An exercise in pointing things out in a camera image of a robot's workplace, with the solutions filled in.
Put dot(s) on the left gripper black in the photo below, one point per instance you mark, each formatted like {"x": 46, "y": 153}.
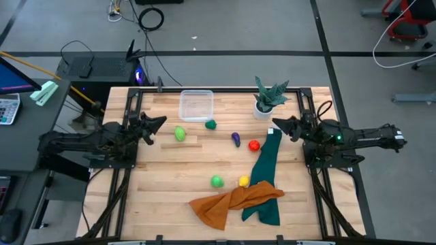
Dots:
{"x": 143, "y": 127}

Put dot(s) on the green round toy fruit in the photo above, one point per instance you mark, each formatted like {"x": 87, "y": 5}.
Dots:
{"x": 217, "y": 181}

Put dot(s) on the black box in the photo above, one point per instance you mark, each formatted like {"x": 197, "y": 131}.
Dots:
{"x": 158, "y": 1}

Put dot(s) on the mint green stapler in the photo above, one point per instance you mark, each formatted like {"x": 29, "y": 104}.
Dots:
{"x": 44, "y": 92}

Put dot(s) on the yellow rod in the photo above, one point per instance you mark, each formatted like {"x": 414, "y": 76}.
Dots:
{"x": 34, "y": 66}

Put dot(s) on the grey desk calculator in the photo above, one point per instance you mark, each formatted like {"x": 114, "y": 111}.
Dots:
{"x": 8, "y": 109}

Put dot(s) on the purple toy eggplant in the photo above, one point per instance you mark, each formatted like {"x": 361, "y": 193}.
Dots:
{"x": 235, "y": 139}

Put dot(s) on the grey metal stand leg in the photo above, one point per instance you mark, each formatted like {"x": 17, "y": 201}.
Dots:
{"x": 413, "y": 98}
{"x": 371, "y": 13}

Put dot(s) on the yellow toy lemon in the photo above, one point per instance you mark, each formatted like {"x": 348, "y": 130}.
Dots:
{"x": 244, "y": 181}

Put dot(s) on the black computer tower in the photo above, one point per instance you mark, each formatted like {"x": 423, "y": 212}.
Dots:
{"x": 102, "y": 68}

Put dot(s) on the black keyboard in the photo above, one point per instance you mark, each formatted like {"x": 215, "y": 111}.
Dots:
{"x": 4, "y": 194}

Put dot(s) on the red frame chair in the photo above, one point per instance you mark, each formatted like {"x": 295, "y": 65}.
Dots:
{"x": 408, "y": 30}

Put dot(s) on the clear plastic tupperware container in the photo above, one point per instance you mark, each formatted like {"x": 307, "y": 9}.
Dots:
{"x": 195, "y": 105}

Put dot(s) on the orange cloth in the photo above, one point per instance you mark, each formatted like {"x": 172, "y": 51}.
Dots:
{"x": 218, "y": 211}

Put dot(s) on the dark green cloth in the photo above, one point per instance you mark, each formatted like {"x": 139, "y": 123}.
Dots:
{"x": 265, "y": 163}

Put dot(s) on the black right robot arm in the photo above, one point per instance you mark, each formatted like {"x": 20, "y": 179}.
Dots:
{"x": 368, "y": 134}

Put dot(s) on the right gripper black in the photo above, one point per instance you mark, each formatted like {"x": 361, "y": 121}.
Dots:
{"x": 299, "y": 131}

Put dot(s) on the light green oval toy fruit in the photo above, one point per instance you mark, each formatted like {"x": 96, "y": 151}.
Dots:
{"x": 180, "y": 133}

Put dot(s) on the succulent plant in white pot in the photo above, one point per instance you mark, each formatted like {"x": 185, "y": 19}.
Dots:
{"x": 262, "y": 112}

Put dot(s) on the black computer mouse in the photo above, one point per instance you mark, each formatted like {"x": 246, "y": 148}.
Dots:
{"x": 10, "y": 224}

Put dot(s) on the black wifi antenna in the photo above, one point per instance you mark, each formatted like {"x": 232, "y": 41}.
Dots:
{"x": 131, "y": 51}

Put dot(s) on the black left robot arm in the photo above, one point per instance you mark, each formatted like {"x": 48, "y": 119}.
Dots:
{"x": 85, "y": 139}

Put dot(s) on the red toy tomato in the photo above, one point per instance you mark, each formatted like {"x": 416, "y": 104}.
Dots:
{"x": 254, "y": 145}

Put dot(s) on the computer monitor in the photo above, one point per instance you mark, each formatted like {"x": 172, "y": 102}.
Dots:
{"x": 10, "y": 80}

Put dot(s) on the black side desk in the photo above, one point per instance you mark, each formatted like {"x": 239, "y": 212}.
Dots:
{"x": 30, "y": 136}

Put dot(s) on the small black device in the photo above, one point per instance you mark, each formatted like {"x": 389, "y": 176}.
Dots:
{"x": 85, "y": 69}

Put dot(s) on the dark green toy pepper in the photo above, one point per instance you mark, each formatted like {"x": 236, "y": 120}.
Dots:
{"x": 210, "y": 124}

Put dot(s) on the black metal table frame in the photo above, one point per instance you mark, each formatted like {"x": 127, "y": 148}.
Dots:
{"x": 238, "y": 90}

